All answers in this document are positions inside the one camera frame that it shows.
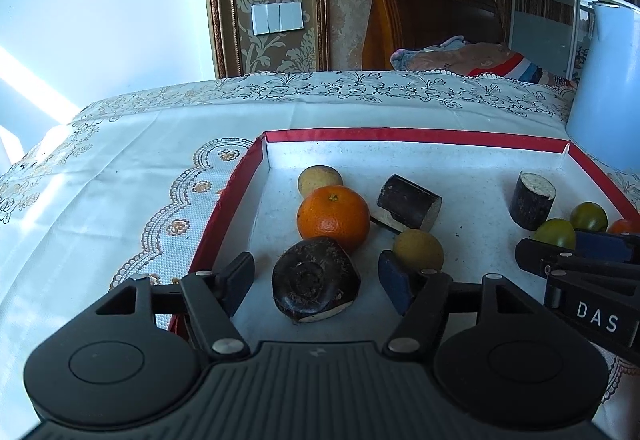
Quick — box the white wall light switch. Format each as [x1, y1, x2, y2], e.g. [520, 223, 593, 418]
[251, 2, 304, 35]

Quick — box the large dark eggplant piece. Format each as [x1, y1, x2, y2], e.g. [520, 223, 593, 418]
[271, 236, 362, 325]

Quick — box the green tomato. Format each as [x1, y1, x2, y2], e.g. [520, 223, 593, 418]
[570, 202, 609, 233]
[532, 218, 577, 251]

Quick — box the small tan round fruit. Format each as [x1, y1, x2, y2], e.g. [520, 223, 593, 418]
[298, 165, 344, 198]
[392, 229, 445, 273]

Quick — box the small dark eggplant piece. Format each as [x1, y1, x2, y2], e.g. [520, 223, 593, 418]
[376, 174, 443, 231]
[511, 171, 557, 231]

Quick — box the light blue electric kettle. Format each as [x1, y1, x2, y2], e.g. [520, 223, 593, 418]
[565, 0, 640, 173]

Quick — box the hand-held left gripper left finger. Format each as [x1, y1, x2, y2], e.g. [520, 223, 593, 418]
[92, 251, 257, 361]

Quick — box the striped colourful bedding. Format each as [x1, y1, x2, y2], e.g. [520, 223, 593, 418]
[470, 52, 576, 88]

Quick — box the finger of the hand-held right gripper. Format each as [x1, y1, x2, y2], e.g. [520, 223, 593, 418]
[574, 229, 640, 265]
[515, 239, 640, 283]

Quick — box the orange tangerine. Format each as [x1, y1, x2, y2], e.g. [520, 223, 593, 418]
[296, 186, 371, 255]
[606, 218, 640, 237]

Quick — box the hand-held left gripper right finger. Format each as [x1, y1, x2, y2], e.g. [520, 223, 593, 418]
[377, 249, 546, 361]

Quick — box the wooden chair back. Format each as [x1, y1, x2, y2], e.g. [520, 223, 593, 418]
[358, 0, 505, 70]

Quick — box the red cardboard tray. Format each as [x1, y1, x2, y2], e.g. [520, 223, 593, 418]
[169, 129, 640, 336]

